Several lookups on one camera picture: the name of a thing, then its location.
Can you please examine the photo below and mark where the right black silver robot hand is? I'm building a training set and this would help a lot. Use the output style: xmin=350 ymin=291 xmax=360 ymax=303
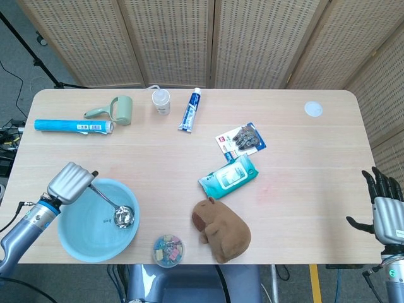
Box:
xmin=346 ymin=166 xmax=404 ymax=246

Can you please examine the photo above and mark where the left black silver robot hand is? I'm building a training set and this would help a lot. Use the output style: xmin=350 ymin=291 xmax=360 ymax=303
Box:
xmin=46 ymin=162 xmax=99 ymax=205

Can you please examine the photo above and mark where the steel ladle black handle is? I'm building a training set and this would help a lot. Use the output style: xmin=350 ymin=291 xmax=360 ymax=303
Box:
xmin=87 ymin=184 xmax=136 ymax=229

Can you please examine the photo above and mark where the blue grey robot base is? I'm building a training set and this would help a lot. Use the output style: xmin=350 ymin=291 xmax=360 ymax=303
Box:
xmin=126 ymin=264 xmax=263 ymax=303

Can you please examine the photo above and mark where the light blue plastic bowl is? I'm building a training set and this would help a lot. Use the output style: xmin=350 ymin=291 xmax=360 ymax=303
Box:
xmin=57 ymin=178 xmax=141 ymax=263

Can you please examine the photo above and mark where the blue wrapped film roll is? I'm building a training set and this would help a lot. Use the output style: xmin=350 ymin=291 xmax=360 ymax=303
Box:
xmin=33 ymin=118 xmax=116 ymax=137

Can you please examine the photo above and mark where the pale green lint roller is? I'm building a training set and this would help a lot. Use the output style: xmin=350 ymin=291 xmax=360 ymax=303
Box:
xmin=83 ymin=95 xmax=134 ymax=126

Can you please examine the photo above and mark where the yellow floor tape strip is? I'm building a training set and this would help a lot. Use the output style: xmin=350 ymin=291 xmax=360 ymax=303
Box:
xmin=309 ymin=264 xmax=323 ymax=303

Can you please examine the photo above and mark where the clear tub of binder clips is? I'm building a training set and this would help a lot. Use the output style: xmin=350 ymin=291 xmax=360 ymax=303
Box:
xmin=151 ymin=233 xmax=186 ymax=268

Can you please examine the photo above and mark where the white plastic wash bottle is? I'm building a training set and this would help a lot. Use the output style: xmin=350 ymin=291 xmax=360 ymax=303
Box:
xmin=145 ymin=85 xmax=172 ymax=116

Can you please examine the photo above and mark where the woven wooden screen panel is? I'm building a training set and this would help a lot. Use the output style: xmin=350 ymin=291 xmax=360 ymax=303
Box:
xmin=118 ymin=0 xmax=217 ymax=89
xmin=15 ymin=0 xmax=146 ymax=88
xmin=286 ymin=0 xmax=404 ymax=90
xmin=213 ymin=0 xmax=331 ymax=90
xmin=343 ymin=30 xmax=404 ymax=190

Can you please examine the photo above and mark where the silver table leg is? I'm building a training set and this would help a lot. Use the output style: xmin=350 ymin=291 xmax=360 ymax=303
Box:
xmin=270 ymin=264 xmax=280 ymax=303

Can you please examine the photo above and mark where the black tripod stand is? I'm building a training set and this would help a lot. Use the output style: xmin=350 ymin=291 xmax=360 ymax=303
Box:
xmin=0 ymin=11 xmax=80 ymax=89

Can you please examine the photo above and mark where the blue white toothpaste tube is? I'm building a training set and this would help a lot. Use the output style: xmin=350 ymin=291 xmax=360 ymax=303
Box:
xmin=177 ymin=87 xmax=203 ymax=133

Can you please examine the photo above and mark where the teal wet wipes pack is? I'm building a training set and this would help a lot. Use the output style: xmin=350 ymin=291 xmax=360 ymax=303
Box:
xmin=198 ymin=151 xmax=259 ymax=200

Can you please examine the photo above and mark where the brown capybara plush toy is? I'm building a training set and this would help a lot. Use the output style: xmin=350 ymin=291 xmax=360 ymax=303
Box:
xmin=191 ymin=196 xmax=252 ymax=264

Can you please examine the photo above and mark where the correction tape blister pack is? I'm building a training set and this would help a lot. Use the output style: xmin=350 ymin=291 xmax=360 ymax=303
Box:
xmin=215 ymin=122 xmax=268 ymax=156

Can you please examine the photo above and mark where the electronics clutter with cables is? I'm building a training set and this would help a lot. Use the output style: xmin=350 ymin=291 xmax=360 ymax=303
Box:
xmin=0 ymin=118 xmax=27 ymax=177

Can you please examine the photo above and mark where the thin blue cable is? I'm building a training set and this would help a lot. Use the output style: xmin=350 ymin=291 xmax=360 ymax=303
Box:
xmin=335 ymin=267 xmax=344 ymax=303

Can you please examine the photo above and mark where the black cable bundle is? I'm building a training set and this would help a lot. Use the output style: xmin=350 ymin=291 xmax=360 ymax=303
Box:
xmin=106 ymin=264 xmax=129 ymax=303

